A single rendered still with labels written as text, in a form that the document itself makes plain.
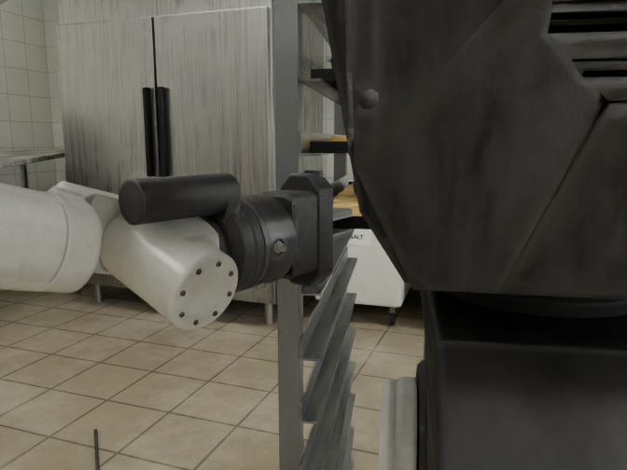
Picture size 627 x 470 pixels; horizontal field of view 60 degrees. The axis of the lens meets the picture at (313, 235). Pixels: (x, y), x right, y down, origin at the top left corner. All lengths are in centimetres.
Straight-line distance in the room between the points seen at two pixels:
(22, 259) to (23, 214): 3
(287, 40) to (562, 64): 54
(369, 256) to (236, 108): 109
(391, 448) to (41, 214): 25
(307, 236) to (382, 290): 256
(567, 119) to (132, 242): 33
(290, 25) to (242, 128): 231
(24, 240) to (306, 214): 28
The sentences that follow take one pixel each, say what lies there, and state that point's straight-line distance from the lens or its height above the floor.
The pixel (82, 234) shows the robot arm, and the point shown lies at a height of 100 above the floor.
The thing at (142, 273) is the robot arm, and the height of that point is 96.
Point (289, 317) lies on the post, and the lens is 72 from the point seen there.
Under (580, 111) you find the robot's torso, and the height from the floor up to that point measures 106.
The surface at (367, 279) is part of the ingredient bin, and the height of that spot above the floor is 28.
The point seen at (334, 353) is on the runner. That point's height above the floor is 68.
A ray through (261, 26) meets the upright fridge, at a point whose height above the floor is 163.
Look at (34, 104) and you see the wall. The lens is 497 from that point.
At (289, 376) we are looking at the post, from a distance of 76.
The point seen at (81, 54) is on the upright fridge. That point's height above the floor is 155.
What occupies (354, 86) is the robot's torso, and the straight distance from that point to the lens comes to 18.
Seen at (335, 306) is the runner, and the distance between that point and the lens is 96.
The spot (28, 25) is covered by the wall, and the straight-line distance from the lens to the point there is 505.
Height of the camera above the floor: 106
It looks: 10 degrees down
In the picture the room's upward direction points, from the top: straight up
